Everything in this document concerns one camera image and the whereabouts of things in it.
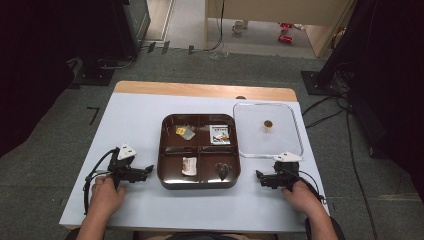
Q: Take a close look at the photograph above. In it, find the beige desk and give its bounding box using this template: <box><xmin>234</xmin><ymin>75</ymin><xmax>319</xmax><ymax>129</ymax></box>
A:
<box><xmin>204</xmin><ymin>0</ymin><xmax>356</xmax><ymax>58</ymax></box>

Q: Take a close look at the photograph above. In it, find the dark curtain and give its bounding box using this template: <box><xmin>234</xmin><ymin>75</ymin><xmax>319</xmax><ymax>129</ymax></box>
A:
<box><xmin>316</xmin><ymin>0</ymin><xmax>424</xmax><ymax>201</ymax></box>
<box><xmin>0</xmin><ymin>0</ymin><xmax>88</xmax><ymax>158</ymax></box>

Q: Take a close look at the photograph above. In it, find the black floor cable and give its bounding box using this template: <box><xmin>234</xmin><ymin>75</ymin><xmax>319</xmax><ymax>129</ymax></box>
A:
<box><xmin>301</xmin><ymin>93</ymin><xmax>349</xmax><ymax>130</ymax></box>
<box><xmin>345</xmin><ymin>109</ymin><xmax>379</xmax><ymax>240</ymax></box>

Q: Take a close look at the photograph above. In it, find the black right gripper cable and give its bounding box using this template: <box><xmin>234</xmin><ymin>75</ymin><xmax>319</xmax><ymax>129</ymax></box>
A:
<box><xmin>297</xmin><ymin>169</ymin><xmax>327</xmax><ymax>205</ymax></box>

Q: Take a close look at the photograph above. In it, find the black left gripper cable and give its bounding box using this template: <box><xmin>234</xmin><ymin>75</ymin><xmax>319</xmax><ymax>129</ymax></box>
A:
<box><xmin>82</xmin><ymin>148</ymin><xmax>118</xmax><ymax>215</ymax></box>

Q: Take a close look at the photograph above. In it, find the person's left hand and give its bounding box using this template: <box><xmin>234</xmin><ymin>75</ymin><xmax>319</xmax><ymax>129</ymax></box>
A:
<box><xmin>88</xmin><ymin>175</ymin><xmax>128</xmax><ymax>218</ymax></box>

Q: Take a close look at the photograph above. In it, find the black stand base plate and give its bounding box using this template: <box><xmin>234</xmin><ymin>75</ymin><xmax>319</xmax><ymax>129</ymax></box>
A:
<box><xmin>71</xmin><ymin>67</ymin><xmax>116</xmax><ymax>87</ymax></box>
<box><xmin>300</xmin><ymin>70</ymin><xmax>338</xmax><ymax>97</ymax></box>

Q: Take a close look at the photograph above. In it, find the red object on floor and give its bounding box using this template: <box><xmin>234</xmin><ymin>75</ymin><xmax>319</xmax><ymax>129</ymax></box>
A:
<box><xmin>277</xmin><ymin>22</ymin><xmax>295</xmax><ymax>45</ymax></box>

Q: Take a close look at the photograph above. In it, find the black hanging cable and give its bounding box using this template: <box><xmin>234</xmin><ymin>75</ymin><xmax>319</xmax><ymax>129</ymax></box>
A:
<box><xmin>203</xmin><ymin>0</ymin><xmax>226</xmax><ymax>53</ymax></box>

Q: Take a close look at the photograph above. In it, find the black tape corner mark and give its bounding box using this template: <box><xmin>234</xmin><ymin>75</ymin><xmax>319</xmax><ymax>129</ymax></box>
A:
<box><xmin>86</xmin><ymin>106</ymin><xmax>101</xmax><ymax>126</ymax></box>

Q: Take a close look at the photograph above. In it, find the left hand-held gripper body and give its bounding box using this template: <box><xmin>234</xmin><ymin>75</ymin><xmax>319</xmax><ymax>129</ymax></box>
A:
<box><xmin>107</xmin><ymin>143</ymin><xmax>145</xmax><ymax>191</ymax></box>

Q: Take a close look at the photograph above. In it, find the person's right hand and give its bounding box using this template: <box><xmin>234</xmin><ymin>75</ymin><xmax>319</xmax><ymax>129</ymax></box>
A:
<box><xmin>281</xmin><ymin>179</ymin><xmax>324</xmax><ymax>218</ymax></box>

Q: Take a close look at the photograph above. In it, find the white and green packet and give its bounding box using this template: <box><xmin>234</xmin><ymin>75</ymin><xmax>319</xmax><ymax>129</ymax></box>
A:
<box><xmin>209</xmin><ymin>124</ymin><xmax>232</xmax><ymax>146</ymax></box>

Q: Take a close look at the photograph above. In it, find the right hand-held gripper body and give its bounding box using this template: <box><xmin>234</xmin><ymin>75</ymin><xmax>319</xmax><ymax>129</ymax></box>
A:
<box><xmin>272</xmin><ymin>151</ymin><xmax>305</xmax><ymax>193</ymax></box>

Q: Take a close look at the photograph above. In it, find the dark heart-shaped piece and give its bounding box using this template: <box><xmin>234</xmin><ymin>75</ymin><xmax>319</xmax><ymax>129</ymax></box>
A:
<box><xmin>215</xmin><ymin>162</ymin><xmax>231</xmax><ymax>182</ymax></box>

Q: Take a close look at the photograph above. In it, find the clear tray lid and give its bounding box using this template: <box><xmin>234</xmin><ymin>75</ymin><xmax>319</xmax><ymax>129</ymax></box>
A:
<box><xmin>232</xmin><ymin>101</ymin><xmax>305</xmax><ymax>160</ymax></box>

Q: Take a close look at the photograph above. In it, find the black cabinet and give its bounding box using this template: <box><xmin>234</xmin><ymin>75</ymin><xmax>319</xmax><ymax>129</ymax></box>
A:
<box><xmin>82</xmin><ymin>0</ymin><xmax>152</xmax><ymax>69</ymax></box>

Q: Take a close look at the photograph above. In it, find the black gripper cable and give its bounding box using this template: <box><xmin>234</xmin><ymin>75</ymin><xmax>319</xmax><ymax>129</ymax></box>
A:
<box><xmin>297</xmin><ymin>169</ymin><xmax>327</xmax><ymax>205</ymax></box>
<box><xmin>82</xmin><ymin>148</ymin><xmax>118</xmax><ymax>215</ymax></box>

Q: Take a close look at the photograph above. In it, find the wooden table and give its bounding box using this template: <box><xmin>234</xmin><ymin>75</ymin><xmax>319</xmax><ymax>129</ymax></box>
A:
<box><xmin>59</xmin><ymin>80</ymin><xmax>331</xmax><ymax>234</ymax></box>

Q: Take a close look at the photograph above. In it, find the white table cover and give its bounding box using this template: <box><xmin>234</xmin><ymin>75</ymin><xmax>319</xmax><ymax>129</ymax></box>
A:
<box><xmin>59</xmin><ymin>92</ymin><xmax>330</xmax><ymax>234</ymax></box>

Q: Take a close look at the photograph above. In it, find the brown compartment tray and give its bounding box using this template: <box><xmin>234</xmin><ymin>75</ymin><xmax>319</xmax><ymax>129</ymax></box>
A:
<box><xmin>156</xmin><ymin>113</ymin><xmax>242</xmax><ymax>191</ymax></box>

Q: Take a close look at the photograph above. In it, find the white wrapped candy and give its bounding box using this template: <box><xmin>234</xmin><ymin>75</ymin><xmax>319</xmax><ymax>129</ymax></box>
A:
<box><xmin>181</xmin><ymin>156</ymin><xmax>198</xmax><ymax>177</ymax></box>

